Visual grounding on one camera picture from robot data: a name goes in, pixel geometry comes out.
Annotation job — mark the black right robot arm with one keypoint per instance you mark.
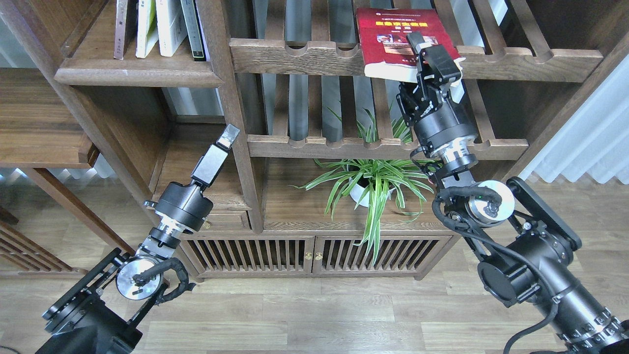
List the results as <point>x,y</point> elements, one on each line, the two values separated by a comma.
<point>524,248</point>

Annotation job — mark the dark maroon book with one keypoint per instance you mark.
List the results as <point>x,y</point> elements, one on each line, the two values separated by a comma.
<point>127,12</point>

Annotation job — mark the white upright book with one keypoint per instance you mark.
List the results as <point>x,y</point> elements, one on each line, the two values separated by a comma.
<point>171,26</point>

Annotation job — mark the dark green upright book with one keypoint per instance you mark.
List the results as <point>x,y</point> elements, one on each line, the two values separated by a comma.
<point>194,33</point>

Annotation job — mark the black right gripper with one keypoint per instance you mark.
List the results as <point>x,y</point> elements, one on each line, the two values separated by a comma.
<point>442,127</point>

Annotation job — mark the green spider plant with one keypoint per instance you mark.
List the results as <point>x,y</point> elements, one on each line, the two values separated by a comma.
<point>379,178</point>

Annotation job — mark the dark wooden bookshelf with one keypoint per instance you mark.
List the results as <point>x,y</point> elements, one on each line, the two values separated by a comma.
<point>287,74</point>

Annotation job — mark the white plant pot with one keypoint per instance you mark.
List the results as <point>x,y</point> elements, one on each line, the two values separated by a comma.
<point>361,196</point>

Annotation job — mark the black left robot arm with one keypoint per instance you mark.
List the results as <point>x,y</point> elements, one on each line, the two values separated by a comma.
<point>80,321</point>

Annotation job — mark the yellow green book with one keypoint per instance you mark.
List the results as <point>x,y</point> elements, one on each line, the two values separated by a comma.
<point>147,35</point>

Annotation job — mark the white curtain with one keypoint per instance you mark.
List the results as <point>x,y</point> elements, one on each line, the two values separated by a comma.
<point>595,141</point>

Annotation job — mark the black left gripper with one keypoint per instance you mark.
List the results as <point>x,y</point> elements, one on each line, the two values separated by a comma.
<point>183,208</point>

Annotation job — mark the red book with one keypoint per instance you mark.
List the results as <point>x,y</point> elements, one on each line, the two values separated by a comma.
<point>386,52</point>

